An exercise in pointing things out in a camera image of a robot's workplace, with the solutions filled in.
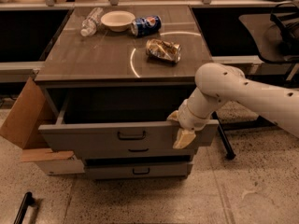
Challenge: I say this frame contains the black bar on floor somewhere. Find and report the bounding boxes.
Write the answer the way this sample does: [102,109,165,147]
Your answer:
[13,191,36,224]

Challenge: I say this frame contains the white paper bowl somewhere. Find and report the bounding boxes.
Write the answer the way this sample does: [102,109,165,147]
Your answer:
[101,10,135,32]

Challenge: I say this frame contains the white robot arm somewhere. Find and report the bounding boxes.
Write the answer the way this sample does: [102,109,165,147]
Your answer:
[168,63,299,149]

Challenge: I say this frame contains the grey middle drawer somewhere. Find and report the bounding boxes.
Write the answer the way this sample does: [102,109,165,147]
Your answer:
[74,148,197,160]

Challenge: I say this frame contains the black table leg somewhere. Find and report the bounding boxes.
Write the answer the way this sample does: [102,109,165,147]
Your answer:
[218,124,235,160]

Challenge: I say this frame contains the blue Pepsi can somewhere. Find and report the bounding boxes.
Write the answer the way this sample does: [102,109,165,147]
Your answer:
[131,15,162,37]

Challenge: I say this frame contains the grey top drawer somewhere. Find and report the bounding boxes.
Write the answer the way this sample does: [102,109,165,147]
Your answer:
[39,86,218,151]

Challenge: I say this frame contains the brown cardboard box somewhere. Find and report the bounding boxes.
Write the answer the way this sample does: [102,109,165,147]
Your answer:
[0,77,84,175]

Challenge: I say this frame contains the crushed gold can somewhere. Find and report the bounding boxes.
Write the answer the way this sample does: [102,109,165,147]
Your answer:
[146,39,181,63]

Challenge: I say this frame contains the grey drawer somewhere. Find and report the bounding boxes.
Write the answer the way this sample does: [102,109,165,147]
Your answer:
[74,148,197,160]
[39,86,218,151]
[84,161,192,180]

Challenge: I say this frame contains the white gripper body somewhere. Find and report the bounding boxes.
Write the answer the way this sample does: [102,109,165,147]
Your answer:
[178,100,208,131]

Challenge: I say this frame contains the grey bottom drawer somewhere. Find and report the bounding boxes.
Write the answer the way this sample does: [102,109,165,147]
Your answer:
[84,161,192,180]

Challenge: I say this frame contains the clear plastic water bottle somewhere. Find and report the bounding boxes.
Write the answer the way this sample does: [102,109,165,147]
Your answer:
[80,7,104,37]

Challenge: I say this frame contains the black office chair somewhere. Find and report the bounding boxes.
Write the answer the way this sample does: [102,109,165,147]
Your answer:
[239,2,299,81]

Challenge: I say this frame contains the grey drawer cabinet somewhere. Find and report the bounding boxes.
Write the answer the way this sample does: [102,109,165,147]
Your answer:
[36,6,212,170]

